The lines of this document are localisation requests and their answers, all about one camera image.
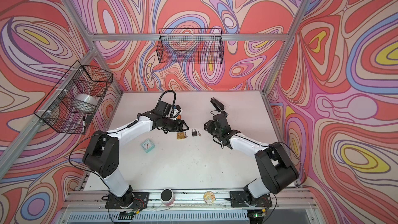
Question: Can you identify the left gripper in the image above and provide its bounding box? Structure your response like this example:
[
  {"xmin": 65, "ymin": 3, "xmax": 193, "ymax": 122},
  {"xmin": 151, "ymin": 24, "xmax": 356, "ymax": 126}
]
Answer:
[{"xmin": 161, "ymin": 117, "xmax": 190, "ymax": 132}]

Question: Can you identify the brass padlock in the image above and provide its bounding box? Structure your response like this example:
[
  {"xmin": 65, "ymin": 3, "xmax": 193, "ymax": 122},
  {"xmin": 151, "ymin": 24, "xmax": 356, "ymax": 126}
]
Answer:
[{"xmin": 176, "ymin": 132, "xmax": 187, "ymax": 140}]

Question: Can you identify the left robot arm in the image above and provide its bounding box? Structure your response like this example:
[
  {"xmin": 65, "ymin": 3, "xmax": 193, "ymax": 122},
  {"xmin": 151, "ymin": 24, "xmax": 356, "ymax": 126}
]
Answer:
[{"xmin": 83, "ymin": 90, "xmax": 189, "ymax": 208}]

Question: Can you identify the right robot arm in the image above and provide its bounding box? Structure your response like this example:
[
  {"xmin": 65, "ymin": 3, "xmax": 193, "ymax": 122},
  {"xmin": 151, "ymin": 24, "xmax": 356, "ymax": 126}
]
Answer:
[{"xmin": 204, "ymin": 112, "xmax": 299, "ymax": 199}]

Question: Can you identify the black stapler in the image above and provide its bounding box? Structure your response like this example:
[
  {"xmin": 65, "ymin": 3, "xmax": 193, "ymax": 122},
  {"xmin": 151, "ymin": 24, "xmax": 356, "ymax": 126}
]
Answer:
[{"xmin": 210, "ymin": 97, "xmax": 225, "ymax": 113}]

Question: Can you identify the mint green alarm clock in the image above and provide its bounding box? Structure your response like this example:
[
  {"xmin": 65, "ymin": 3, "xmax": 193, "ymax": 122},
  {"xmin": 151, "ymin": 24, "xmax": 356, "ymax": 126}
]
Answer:
[{"xmin": 141, "ymin": 139, "xmax": 155, "ymax": 153}]

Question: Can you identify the black marker in basket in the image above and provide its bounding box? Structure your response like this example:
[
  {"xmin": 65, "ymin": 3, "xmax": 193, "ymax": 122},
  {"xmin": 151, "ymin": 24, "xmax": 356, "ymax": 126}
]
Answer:
[{"xmin": 81, "ymin": 116, "xmax": 86, "ymax": 134}]

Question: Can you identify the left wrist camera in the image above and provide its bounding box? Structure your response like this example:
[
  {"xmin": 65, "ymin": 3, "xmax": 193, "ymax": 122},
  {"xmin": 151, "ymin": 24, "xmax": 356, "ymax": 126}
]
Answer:
[{"xmin": 170, "ymin": 105, "xmax": 181, "ymax": 119}]

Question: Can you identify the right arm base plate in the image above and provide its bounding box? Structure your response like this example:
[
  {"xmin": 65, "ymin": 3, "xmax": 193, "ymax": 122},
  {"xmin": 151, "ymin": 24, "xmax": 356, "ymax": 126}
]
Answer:
[{"xmin": 226, "ymin": 190, "xmax": 273, "ymax": 209}]

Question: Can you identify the black wire basket back wall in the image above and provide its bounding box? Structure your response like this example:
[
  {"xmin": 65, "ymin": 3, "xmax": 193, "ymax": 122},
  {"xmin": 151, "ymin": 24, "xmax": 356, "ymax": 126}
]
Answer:
[{"xmin": 156, "ymin": 27, "xmax": 224, "ymax": 64}]

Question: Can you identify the black wire basket wall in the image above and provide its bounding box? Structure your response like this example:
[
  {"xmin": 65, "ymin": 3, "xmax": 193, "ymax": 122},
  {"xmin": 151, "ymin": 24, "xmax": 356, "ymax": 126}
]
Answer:
[
  {"xmin": 156, "ymin": 27, "xmax": 224, "ymax": 64},
  {"xmin": 34, "ymin": 61, "xmax": 114, "ymax": 134}
]

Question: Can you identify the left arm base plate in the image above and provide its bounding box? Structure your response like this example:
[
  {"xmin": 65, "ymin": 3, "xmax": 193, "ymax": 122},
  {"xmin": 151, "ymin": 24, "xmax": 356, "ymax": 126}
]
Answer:
[{"xmin": 105, "ymin": 190, "xmax": 150, "ymax": 210}]

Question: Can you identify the black wire basket left wall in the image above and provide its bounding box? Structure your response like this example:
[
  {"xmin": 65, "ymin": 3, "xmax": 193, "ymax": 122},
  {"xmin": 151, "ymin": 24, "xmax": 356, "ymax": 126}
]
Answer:
[{"xmin": 34, "ymin": 61, "xmax": 114, "ymax": 134}]

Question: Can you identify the aluminium front rail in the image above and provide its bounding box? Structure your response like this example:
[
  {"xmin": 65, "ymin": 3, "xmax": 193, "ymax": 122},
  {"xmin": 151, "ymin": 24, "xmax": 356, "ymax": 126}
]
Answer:
[{"xmin": 61, "ymin": 188, "xmax": 319, "ymax": 213}]

